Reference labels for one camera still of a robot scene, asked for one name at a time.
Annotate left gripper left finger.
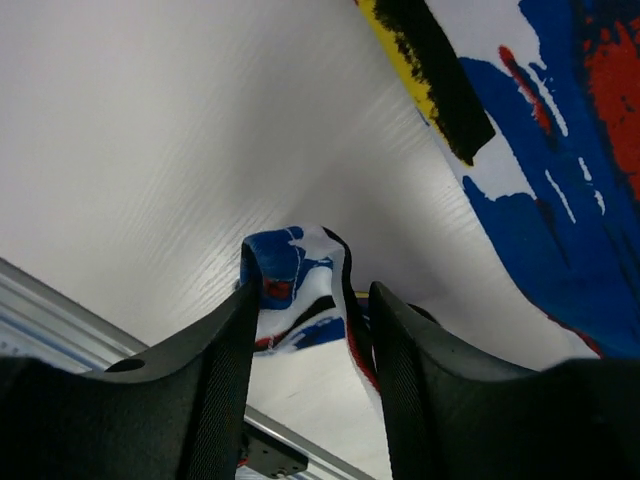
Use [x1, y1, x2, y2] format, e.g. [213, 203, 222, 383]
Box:
[0, 280, 261, 480]

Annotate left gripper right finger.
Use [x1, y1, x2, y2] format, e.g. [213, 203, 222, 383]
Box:
[369, 283, 639, 479]

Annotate blue white patterned trousers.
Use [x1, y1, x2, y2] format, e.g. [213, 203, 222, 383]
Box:
[234, 0, 640, 396]

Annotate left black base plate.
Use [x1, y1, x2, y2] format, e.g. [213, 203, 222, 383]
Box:
[237, 424, 309, 479]

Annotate aluminium front rail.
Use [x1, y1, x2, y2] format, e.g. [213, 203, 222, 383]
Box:
[1, 263, 362, 479]

